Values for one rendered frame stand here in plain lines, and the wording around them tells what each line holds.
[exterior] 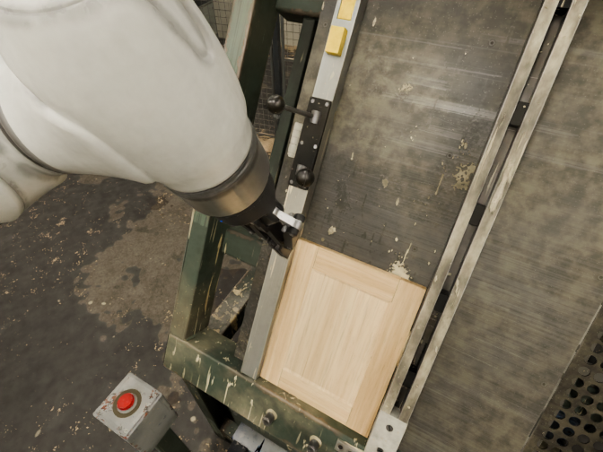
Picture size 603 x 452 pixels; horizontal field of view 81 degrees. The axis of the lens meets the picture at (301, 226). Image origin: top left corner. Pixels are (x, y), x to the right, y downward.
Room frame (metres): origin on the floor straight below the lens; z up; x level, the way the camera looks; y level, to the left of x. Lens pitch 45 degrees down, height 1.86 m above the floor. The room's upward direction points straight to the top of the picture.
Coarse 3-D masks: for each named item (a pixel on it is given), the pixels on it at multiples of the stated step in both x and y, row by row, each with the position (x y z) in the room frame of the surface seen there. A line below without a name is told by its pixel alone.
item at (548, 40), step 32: (544, 0) 0.65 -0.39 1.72; (576, 0) 0.63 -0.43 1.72; (544, 32) 0.62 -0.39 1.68; (544, 64) 0.62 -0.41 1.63; (512, 96) 0.58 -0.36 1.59; (544, 96) 0.56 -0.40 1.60; (512, 128) 0.57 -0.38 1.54; (480, 160) 0.53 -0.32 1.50; (512, 160) 0.51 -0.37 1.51; (480, 192) 0.49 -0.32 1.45; (480, 224) 0.46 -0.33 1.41; (448, 256) 0.43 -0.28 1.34; (448, 288) 0.42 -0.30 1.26; (416, 320) 0.37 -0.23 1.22; (448, 320) 0.36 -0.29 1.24; (416, 352) 0.34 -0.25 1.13; (416, 384) 0.28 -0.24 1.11; (384, 416) 0.25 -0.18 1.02; (384, 448) 0.20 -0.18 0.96
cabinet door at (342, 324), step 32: (320, 256) 0.54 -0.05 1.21; (288, 288) 0.51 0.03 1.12; (320, 288) 0.49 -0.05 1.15; (352, 288) 0.48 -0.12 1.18; (384, 288) 0.46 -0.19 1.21; (416, 288) 0.44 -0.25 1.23; (288, 320) 0.46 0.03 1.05; (320, 320) 0.45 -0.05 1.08; (352, 320) 0.43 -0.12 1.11; (384, 320) 0.41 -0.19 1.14; (288, 352) 0.41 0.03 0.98; (320, 352) 0.40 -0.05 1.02; (352, 352) 0.38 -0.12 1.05; (384, 352) 0.36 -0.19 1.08; (288, 384) 0.36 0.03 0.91; (320, 384) 0.34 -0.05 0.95; (352, 384) 0.33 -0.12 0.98; (384, 384) 0.32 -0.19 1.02; (352, 416) 0.28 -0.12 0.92
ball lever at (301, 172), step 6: (300, 168) 0.64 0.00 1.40; (306, 168) 0.65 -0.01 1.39; (300, 174) 0.55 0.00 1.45; (306, 174) 0.55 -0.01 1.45; (312, 174) 0.55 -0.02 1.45; (300, 180) 0.54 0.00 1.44; (306, 180) 0.54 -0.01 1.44; (312, 180) 0.55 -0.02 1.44; (300, 186) 0.55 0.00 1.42; (306, 186) 0.54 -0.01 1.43
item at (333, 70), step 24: (360, 0) 0.82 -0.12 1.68; (336, 24) 0.81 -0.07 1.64; (360, 24) 0.82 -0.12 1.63; (336, 72) 0.75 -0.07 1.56; (312, 96) 0.74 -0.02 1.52; (336, 96) 0.74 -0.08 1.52; (288, 192) 0.64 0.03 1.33; (312, 192) 0.65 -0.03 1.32; (288, 264) 0.54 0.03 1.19; (264, 288) 0.52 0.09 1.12; (264, 312) 0.48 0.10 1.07; (264, 336) 0.44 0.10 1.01
